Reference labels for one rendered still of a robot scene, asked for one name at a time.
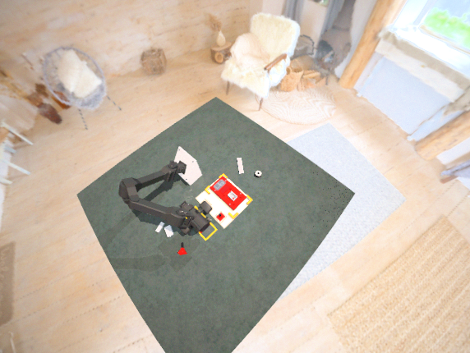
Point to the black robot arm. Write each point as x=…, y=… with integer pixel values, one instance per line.
x=174, y=216

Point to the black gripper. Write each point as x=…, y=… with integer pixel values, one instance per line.
x=205, y=208

